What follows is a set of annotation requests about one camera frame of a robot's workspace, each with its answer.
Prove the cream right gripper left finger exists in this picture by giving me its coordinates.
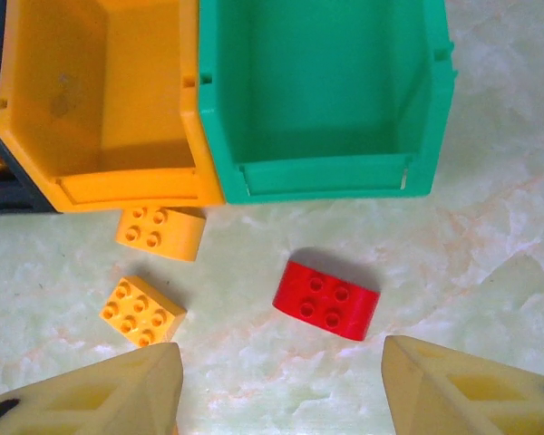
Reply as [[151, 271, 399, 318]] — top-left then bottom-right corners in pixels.
[[0, 342, 185, 435]]

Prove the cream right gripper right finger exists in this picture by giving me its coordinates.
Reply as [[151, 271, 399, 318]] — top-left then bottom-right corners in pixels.
[[383, 334, 544, 435]]

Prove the yellow six-stud lego brick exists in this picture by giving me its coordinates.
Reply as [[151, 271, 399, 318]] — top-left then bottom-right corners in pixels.
[[98, 275, 188, 349]]

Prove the red curved lego brick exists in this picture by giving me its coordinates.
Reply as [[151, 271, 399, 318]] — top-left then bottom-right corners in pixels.
[[272, 260, 382, 341]]

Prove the yellow curved lego brick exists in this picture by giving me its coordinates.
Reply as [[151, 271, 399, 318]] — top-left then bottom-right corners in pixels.
[[114, 206, 208, 263]]

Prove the black plastic bin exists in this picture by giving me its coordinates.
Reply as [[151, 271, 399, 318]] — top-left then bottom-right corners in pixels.
[[0, 0, 58, 215]]

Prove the yellow plastic bin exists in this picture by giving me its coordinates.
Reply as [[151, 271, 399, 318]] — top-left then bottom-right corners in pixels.
[[0, 0, 227, 214]]

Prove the green plastic bin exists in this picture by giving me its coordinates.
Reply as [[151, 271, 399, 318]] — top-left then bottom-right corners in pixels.
[[198, 0, 457, 206]]

